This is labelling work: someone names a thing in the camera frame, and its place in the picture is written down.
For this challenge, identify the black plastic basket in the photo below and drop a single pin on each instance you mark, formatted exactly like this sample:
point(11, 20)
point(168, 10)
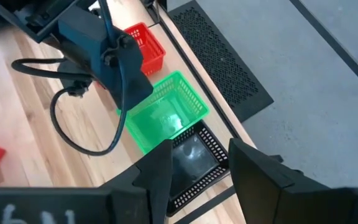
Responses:
point(194, 161)

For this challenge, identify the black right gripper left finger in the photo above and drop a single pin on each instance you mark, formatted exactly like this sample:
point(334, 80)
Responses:
point(154, 186)

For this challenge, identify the green plastic basket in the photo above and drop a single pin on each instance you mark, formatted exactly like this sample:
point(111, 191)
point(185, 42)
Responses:
point(166, 118)

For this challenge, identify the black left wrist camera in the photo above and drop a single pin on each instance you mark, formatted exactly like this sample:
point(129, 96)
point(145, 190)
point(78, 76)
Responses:
point(73, 77)

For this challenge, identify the black perforated floor plate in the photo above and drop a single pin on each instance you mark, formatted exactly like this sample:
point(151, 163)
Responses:
point(222, 62)

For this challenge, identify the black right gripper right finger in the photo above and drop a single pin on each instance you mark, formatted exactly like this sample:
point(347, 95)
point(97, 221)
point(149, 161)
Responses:
point(275, 199)

